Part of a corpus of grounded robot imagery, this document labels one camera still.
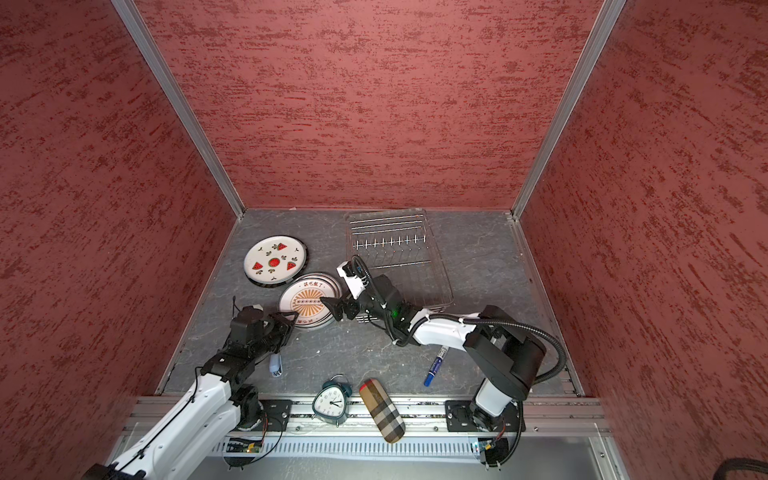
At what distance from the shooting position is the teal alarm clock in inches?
28.5

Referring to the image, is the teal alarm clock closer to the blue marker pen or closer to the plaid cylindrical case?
the plaid cylindrical case

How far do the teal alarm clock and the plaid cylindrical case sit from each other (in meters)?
0.05

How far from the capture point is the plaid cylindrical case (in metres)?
0.71
